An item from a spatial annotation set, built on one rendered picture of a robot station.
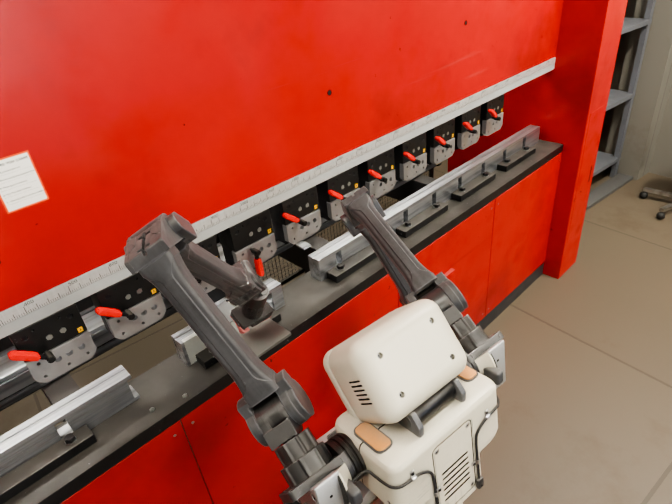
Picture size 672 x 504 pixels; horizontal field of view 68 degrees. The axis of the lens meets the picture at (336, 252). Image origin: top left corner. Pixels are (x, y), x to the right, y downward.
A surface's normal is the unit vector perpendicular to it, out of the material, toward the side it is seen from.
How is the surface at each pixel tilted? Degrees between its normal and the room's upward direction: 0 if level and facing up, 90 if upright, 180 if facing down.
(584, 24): 90
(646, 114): 90
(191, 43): 90
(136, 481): 90
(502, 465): 0
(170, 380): 0
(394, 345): 47
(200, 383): 0
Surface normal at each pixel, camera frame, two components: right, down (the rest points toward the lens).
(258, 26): 0.70, 0.32
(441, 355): 0.40, -0.29
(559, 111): -0.71, 0.44
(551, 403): -0.09, -0.84
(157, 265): 0.09, 0.18
